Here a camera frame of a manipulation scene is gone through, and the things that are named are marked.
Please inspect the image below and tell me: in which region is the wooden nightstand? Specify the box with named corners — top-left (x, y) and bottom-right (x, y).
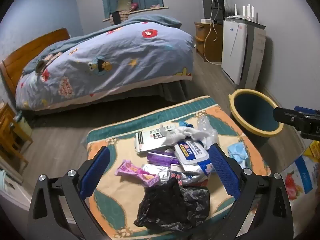
top-left (0, 101), bottom-right (33, 178)

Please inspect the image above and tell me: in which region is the purple bottle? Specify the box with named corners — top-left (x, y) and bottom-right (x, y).
top-left (147, 151), bottom-right (179, 165)

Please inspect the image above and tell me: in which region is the pink snack wrapper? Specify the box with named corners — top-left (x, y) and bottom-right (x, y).
top-left (114, 159), bottom-right (160, 187)

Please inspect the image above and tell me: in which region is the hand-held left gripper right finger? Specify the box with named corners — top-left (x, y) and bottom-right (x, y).
top-left (209, 144), bottom-right (293, 240)

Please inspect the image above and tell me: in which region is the white cabinet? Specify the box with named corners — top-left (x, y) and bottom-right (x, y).
top-left (0, 170), bottom-right (30, 210)

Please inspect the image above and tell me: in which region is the white and black medicine box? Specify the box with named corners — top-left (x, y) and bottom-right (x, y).
top-left (135, 124), bottom-right (175, 153)

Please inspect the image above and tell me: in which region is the black plastic bag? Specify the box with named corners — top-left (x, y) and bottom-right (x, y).
top-left (134, 177), bottom-right (210, 232)

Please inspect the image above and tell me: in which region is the black monitor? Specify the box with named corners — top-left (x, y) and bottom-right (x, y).
top-left (202, 0), bottom-right (225, 25)

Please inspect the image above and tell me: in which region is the white tissue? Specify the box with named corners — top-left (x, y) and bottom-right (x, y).
top-left (164, 126), bottom-right (200, 147)

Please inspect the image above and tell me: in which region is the pale green kettle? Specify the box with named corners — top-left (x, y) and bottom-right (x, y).
top-left (14, 111), bottom-right (33, 137)

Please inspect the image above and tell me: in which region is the patterned quilted cushion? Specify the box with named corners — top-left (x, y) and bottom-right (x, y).
top-left (86, 95), bottom-right (272, 238)

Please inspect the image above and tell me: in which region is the wooden window sill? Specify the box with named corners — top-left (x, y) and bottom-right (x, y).
top-left (102, 6), bottom-right (169, 22)

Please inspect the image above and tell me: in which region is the white air purifier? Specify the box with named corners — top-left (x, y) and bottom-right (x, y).
top-left (221, 16), bottom-right (267, 87)

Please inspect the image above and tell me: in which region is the white wet wipes packet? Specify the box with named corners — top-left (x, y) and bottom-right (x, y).
top-left (174, 140), bottom-right (218, 178)

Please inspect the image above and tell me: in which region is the teal bin with yellow rim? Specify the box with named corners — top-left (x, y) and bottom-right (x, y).
top-left (228, 89), bottom-right (285, 148)

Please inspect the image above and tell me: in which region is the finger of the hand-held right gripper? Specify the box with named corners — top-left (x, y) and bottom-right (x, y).
top-left (294, 106), bottom-right (320, 117)
top-left (273, 107), bottom-right (304, 131)

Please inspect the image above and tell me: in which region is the plaid cloth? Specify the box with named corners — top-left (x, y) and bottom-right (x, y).
top-left (117, 10), bottom-right (130, 22)

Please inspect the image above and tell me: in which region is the olive plush toy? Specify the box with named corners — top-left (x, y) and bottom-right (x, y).
top-left (117, 0), bottom-right (134, 11)

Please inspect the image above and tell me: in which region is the wooden bed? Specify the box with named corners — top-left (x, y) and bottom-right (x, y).
top-left (0, 28), bottom-right (193, 123)

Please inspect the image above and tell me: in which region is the blue face mask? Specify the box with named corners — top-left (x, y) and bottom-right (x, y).
top-left (227, 141), bottom-right (248, 169)

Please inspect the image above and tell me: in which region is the white router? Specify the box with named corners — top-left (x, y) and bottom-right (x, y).
top-left (229, 4), bottom-right (258, 22)

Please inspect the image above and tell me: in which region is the wooden cabinet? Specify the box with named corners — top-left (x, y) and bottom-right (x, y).
top-left (194, 21), bottom-right (224, 65)

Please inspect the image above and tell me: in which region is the white cable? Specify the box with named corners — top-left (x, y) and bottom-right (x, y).
top-left (204, 0), bottom-right (223, 63)

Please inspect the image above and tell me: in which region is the silver foil blister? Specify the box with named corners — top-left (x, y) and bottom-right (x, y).
top-left (141, 164), bottom-right (170, 180)

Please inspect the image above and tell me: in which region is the red-printed white packet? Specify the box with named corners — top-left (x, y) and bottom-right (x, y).
top-left (169, 170), bottom-right (208, 187)

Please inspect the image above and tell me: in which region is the clear plastic bag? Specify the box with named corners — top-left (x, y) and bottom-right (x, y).
top-left (196, 115), bottom-right (219, 149)

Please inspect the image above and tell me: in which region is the strawberry print cardboard box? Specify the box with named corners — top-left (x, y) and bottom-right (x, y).
top-left (280, 155), bottom-right (320, 220)

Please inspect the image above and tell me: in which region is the printed blue duvet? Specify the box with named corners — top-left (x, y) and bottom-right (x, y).
top-left (15, 14), bottom-right (194, 110)

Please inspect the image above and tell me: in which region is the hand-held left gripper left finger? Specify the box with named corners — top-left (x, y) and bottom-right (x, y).
top-left (28, 146), bottom-right (110, 240)

